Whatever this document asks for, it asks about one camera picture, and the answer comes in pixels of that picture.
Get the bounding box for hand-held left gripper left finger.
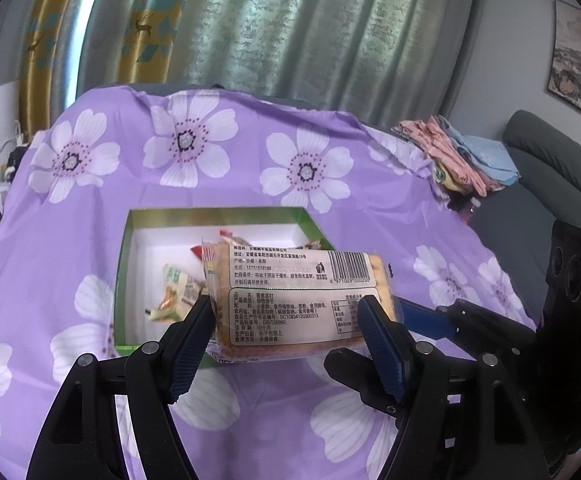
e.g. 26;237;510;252
28;294;216;480

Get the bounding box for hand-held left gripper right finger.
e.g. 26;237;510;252
323;295;551;480

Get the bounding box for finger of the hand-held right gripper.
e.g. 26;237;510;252
395;296;539;361

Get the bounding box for cream green snack packet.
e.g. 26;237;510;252
145;264;206;322

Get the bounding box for green cardboard box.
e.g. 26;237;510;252
113;206;339;368

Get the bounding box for beige biscuit packet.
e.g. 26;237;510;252
200;237;400;363

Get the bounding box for red snack packet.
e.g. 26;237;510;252
218;227;251;248

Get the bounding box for grey sofa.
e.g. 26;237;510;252
471;110;581;281

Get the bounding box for bottle with white cap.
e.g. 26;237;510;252
451;195;484;223

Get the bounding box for pile of folded clothes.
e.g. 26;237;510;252
391;115;520;198

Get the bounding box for purple floral tablecloth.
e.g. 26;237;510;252
0;85;539;480

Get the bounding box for white board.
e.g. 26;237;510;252
0;80;21;161

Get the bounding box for grey curtain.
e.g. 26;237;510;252
85;0;491;116

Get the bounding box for gold patterned curtain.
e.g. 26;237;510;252
18;0;194;133

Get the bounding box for wall painting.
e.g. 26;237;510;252
545;0;581;133

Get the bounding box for tangled cables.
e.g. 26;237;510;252
0;120;34;196

